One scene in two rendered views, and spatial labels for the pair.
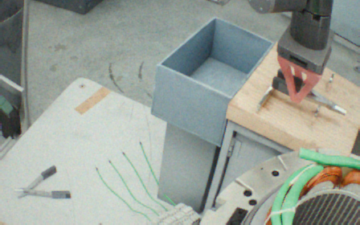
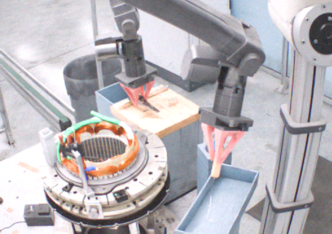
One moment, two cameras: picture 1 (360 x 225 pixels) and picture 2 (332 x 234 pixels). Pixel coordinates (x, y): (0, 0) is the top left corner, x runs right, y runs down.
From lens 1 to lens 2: 0.85 m
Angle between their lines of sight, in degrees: 25
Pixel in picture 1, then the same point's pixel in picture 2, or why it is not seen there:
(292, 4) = (107, 54)
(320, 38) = (133, 71)
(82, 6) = (187, 85)
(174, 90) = (100, 102)
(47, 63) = not seen: hidden behind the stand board
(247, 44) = not seen: hidden behind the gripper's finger
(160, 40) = not seen: hidden behind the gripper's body
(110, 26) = (205, 103)
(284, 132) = (126, 118)
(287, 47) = (117, 77)
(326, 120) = (154, 117)
